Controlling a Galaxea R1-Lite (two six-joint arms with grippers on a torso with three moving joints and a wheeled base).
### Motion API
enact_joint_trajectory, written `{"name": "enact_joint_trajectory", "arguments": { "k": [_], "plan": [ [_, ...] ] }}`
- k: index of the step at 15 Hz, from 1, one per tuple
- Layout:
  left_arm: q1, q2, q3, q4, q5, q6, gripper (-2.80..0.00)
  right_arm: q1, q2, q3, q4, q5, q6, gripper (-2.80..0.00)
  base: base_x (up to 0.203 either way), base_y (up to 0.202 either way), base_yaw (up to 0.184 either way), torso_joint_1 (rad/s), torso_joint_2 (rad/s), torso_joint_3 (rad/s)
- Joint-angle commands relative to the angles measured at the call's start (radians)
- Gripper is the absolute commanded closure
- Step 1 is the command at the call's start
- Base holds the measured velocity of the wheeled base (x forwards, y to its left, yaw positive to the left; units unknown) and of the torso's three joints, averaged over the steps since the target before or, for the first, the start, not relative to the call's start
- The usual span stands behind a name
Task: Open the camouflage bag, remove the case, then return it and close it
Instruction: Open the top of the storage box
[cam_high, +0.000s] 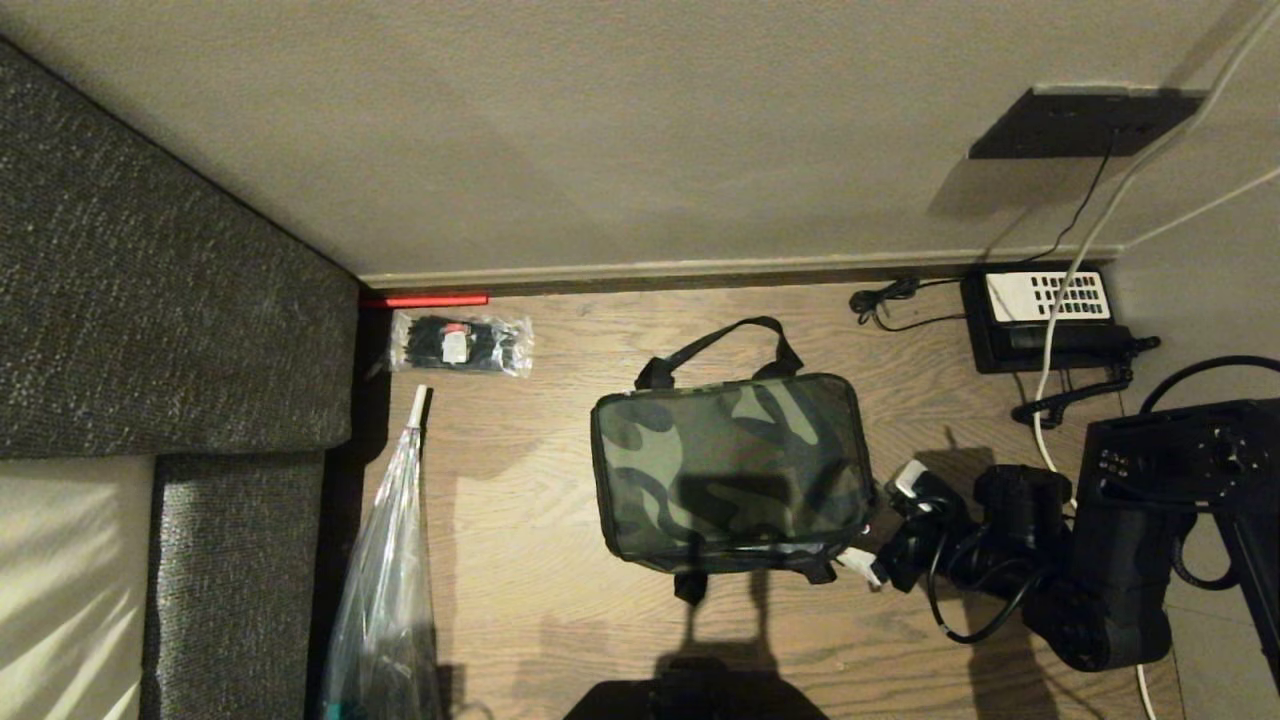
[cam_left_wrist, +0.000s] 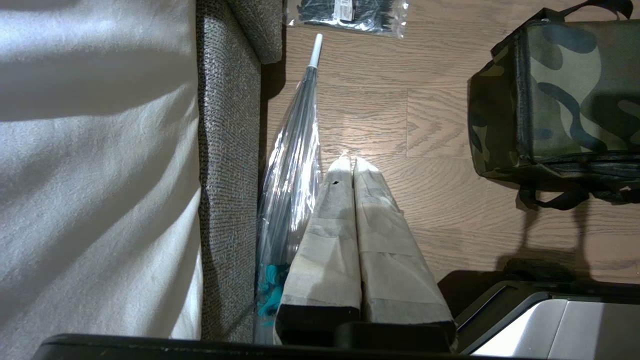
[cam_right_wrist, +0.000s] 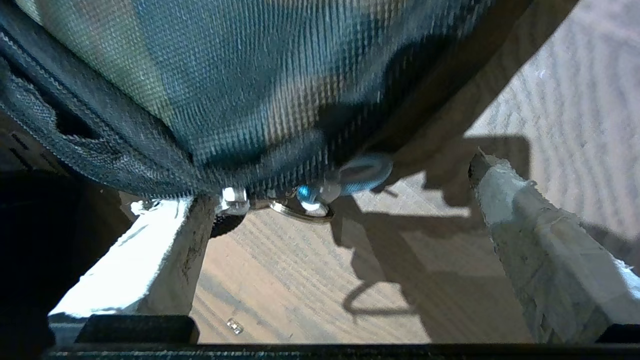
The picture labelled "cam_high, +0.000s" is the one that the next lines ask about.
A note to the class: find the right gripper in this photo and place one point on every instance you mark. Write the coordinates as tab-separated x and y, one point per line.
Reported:
915	545

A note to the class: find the camouflage bag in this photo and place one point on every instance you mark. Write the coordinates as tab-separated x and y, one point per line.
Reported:
730	460

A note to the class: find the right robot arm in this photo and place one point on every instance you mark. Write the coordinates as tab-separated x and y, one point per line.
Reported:
1130	540

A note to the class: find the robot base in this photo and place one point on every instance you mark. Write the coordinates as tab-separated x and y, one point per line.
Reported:
695	700

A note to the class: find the clear plastic bag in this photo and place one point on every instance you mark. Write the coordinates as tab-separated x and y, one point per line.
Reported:
385	590

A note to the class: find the black antenna rod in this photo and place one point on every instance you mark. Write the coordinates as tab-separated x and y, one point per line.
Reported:
1075	397

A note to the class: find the black box with white top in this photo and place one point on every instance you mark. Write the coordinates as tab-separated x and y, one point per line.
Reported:
1045	315

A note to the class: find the wooden baseboard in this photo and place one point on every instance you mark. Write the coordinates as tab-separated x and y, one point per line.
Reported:
740	272

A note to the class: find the red strip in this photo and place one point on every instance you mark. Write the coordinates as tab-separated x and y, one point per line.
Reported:
425	299

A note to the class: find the grey fabric sofa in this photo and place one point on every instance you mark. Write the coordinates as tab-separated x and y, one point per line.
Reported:
160	300

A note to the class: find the pale sofa cushion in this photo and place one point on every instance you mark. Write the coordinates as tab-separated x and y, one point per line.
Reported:
60	590

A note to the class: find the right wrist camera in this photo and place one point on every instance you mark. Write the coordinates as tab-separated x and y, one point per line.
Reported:
910	480

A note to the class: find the black wall socket plate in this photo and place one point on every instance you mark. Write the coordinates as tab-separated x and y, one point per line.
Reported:
1085	122

